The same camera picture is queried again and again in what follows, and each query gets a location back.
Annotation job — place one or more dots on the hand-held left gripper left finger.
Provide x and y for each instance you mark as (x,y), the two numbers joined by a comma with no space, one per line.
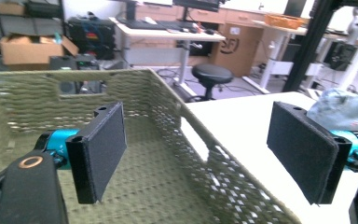
(99,149)

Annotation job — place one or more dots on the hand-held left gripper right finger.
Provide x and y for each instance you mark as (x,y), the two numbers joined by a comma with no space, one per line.
(304,149)

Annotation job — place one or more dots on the light blue denim shorts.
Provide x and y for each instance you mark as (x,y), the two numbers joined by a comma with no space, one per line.
(345,113)

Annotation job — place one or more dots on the green woven basket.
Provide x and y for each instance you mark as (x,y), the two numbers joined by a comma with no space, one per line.
(155,174)

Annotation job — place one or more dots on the white foam mat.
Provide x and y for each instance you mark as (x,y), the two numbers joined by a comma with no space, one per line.
(245,130)

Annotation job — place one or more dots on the white desk with basket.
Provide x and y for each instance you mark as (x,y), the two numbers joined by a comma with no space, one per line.
(276,53)

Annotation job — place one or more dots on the black storage crate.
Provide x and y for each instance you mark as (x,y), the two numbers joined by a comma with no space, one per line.
(91,37)

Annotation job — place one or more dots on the black round stool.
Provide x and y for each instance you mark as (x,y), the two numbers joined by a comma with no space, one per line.
(213,74)

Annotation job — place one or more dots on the open cardboard box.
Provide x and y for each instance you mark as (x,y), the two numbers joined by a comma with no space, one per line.
(31,51)

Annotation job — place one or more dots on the large cardboard box with logo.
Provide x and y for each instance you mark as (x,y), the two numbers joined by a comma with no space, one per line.
(237,49)

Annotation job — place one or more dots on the orange woven basket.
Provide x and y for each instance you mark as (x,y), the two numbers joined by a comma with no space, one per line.
(282,21)

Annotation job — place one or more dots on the black keyboard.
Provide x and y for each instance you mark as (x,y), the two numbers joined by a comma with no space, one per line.
(155,25)

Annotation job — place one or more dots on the wooden cabinets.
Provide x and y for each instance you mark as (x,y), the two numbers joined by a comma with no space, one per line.
(217,15)

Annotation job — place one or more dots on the black monitor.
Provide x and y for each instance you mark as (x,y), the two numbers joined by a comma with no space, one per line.
(195,4)

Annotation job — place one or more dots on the black metal frame post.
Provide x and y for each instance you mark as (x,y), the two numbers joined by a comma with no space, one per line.
(313,43)

